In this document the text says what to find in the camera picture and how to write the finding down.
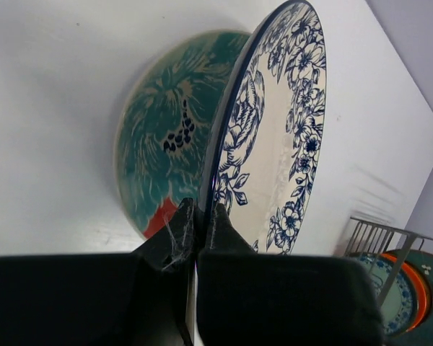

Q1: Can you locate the blue floral white plate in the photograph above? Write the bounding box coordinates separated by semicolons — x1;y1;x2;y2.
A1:
197;1;326;254

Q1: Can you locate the orange plate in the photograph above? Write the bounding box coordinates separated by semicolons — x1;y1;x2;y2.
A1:
382;262;433;336

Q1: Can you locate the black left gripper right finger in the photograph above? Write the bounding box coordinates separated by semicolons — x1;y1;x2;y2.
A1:
196;205;385;345

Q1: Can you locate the small blue patterned plate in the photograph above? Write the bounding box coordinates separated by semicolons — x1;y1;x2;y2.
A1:
351;252;418;337

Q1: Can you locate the teal and red plate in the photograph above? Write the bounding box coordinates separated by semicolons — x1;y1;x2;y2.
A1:
114;30;249;239

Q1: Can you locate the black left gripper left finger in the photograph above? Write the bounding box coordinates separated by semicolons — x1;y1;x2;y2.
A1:
0;198;194;345

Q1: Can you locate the metal wire dish rack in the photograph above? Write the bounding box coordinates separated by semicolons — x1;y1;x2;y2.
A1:
344;216;433;306

